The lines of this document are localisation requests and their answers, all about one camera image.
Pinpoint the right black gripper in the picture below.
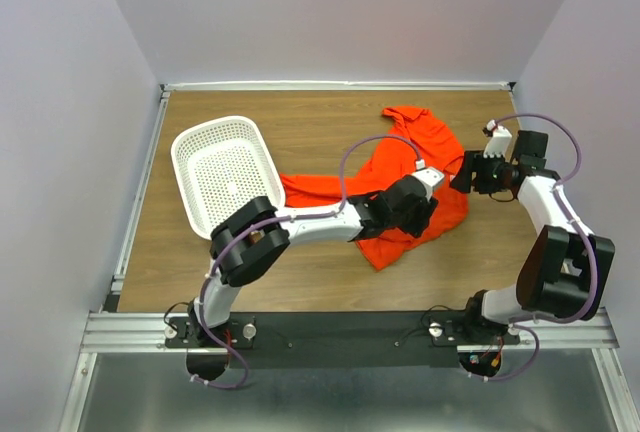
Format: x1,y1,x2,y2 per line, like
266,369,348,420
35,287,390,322
448,150,510,195

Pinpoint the orange t shirt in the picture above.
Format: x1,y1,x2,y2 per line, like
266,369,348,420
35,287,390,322
280,106,469,271

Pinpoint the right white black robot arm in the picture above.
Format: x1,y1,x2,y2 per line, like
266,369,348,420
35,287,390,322
451,123,615,344

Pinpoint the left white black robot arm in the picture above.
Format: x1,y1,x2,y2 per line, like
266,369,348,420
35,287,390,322
187,168,445,347

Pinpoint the white perforated plastic basket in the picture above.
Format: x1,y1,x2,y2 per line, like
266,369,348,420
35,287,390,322
170,116,285,240

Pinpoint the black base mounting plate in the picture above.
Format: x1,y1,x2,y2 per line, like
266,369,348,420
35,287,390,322
165,309,519,369

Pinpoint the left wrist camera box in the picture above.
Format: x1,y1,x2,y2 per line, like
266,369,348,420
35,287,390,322
412,159,446,201

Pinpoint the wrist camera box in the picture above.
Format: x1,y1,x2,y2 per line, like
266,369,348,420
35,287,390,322
412,159,446,201
483,120,512,158

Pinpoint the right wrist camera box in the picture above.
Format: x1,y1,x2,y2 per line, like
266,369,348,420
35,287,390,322
483,120,512,158

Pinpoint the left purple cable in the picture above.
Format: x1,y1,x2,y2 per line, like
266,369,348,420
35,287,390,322
198,135,426,391

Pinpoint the purple cable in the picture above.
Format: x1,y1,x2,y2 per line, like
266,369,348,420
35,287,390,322
469,112,601,383
198,135,426,391

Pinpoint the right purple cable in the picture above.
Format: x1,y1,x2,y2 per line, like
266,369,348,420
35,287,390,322
469,112,601,383

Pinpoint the aluminium frame rail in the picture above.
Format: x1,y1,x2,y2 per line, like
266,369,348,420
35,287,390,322
58,82,171,432

